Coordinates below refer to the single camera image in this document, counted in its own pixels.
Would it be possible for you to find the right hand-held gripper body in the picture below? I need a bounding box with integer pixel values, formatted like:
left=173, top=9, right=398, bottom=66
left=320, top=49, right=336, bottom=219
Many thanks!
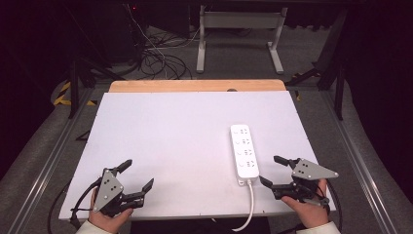
left=272, top=157, right=340, bottom=208

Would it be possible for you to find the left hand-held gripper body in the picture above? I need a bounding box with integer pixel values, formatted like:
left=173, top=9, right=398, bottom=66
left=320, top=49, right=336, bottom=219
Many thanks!
left=93, top=167, right=145, bottom=218

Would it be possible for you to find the person's left hand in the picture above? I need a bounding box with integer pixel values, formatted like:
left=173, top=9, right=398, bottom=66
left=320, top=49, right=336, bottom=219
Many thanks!
left=88, top=188, right=134, bottom=234

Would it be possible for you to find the person's right hand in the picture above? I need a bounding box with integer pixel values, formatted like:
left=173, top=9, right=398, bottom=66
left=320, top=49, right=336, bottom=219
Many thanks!
left=281, top=178, right=329, bottom=229

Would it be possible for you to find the white power strip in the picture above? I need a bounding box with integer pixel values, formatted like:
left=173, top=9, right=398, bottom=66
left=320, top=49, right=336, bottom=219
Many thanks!
left=229, top=124, right=261, bottom=187

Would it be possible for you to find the yellow black hazard tape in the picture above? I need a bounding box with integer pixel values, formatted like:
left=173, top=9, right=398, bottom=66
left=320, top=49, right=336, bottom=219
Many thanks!
left=53, top=81, right=97, bottom=107

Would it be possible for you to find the black metal stand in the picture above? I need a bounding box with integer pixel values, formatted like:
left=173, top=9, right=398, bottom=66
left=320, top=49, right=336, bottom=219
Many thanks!
left=285, top=8, right=350, bottom=121
left=62, top=6, right=128, bottom=120

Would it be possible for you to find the white power strip cable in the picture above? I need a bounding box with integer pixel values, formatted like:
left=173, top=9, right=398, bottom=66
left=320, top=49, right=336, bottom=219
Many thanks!
left=231, top=183, right=255, bottom=233

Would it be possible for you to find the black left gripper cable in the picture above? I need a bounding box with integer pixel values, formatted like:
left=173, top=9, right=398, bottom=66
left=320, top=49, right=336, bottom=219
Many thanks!
left=47, top=176, right=102, bottom=234

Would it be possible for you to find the aluminium floor rail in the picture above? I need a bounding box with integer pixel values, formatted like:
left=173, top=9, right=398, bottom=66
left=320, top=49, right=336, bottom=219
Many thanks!
left=7, top=88, right=95, bottom=234
left=319, top=91, right=398, bottom=234

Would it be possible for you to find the tangle of black floor cables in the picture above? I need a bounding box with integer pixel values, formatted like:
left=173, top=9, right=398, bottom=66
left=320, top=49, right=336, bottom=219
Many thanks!
left=137, top=27, right=201, bottom=81

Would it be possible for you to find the white floor cable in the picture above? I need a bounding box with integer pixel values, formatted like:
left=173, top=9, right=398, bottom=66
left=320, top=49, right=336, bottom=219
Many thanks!
left=125, top=3, right=203, bottom=79

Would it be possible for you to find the white metal table frame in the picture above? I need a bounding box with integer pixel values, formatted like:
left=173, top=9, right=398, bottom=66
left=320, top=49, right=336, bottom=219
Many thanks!
left=196, top=4, right=289, bottom=75

